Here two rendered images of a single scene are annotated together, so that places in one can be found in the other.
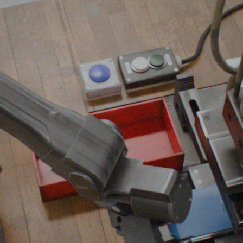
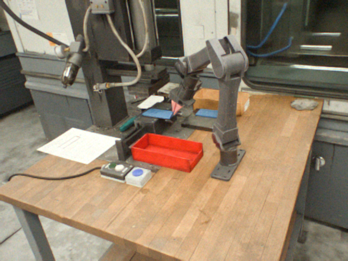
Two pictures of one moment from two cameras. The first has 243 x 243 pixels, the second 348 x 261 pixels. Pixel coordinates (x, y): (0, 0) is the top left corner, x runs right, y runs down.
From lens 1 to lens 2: 1.58 m
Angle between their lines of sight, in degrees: 86
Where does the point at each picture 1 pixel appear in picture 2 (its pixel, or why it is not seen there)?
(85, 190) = not seen: hidden behind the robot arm
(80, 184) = not seen: hidden behind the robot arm
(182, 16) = (72, 187)
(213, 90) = (106, 159)
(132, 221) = not seen: hidden behind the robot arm
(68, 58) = (137, 196)
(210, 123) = (148, 86)
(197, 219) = (167, 112)
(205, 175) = (151, 120)
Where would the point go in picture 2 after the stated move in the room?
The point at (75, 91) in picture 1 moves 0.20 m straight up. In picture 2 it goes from (151, 181) to (143, 132)
